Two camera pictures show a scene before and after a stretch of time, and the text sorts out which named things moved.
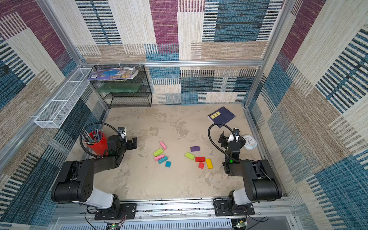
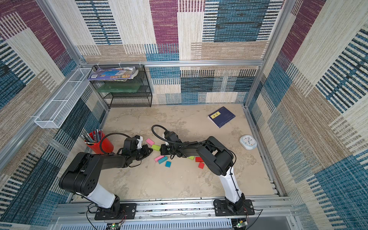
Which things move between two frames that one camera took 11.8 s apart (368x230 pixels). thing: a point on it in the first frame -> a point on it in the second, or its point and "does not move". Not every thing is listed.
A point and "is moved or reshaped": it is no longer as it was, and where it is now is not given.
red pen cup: (97, 143) does not move
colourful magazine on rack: (114, 74) does not move
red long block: (200, 159) does not move
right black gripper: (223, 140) -> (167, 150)
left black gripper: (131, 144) -> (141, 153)
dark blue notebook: (222, 115) does not move
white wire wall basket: (50, 116) does not move
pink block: (157, 158) does not move
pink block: (164, 147) is moved or reshaped
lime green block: (158, 152) is moved or reshaped
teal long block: (161, 161) does not move
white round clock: (251, 143) does not move
